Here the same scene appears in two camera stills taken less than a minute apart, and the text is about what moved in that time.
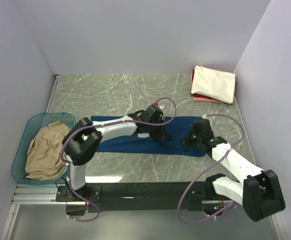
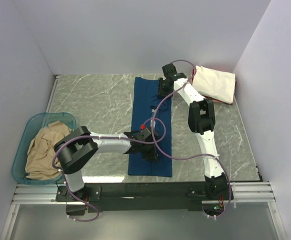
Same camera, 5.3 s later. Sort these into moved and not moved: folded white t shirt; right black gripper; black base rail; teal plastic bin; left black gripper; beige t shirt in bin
Moved: right black gripper; left black gripper
Not moved: black base rail; teal plastic bin; folded white t shirt; beige t shirt in bin
